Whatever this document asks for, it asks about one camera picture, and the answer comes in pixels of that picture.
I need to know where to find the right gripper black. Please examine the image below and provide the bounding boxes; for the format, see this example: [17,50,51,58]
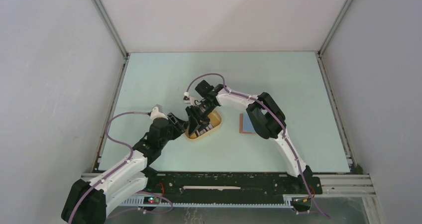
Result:
[186,101,217,136]

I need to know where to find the oval wooden tray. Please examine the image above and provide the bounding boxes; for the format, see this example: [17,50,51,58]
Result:
[184,110,222,141]

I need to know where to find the brown leather card holder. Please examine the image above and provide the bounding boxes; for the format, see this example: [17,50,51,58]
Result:
[239,113,255,134]

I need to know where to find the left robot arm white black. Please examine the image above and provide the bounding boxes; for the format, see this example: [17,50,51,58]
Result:
[61,112,189,224]

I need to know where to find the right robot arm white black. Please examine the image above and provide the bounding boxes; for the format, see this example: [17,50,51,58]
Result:
[183,80,313,193]

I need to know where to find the striped cards in tray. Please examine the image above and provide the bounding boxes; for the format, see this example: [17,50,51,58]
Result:
[191,124,213,139]

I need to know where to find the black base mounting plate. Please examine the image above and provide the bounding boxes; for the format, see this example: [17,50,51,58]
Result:
[145,172,322,204]

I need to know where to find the left controller board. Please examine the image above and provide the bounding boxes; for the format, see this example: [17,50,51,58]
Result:
[143,196,161,205]

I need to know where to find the controller board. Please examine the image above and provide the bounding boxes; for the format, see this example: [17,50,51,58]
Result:
[291,197,312,206]
[143,196,161,205]

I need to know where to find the right controller board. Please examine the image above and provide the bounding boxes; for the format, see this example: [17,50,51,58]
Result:
[291,197,312,206]

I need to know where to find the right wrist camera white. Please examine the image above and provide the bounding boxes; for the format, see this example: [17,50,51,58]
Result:
[183,92,201,106]

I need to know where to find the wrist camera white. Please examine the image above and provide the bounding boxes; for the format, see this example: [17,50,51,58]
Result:
[183,92,201,106]
[149,105,168,120]

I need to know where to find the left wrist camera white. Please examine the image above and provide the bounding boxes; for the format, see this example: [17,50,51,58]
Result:
[149,105,168,120]

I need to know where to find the white cable duct strip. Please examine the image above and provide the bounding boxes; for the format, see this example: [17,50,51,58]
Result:
[118,196,293,209]

